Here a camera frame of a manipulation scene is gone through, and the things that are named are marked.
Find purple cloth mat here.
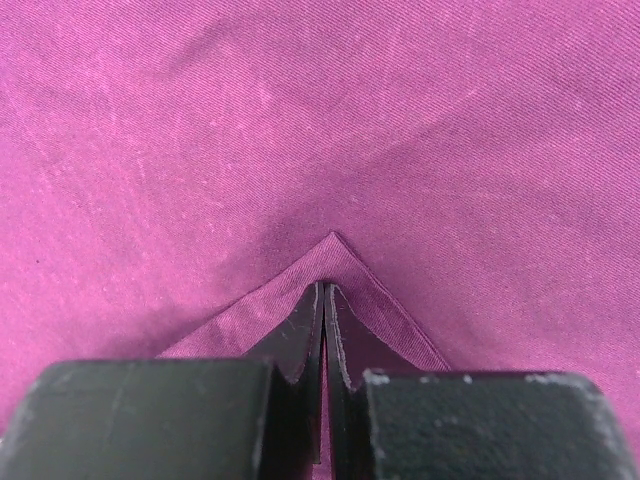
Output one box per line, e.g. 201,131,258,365
1,1,639,459

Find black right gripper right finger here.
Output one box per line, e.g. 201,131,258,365
324,284,639,479

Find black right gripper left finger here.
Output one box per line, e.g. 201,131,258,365
1,283,323,479

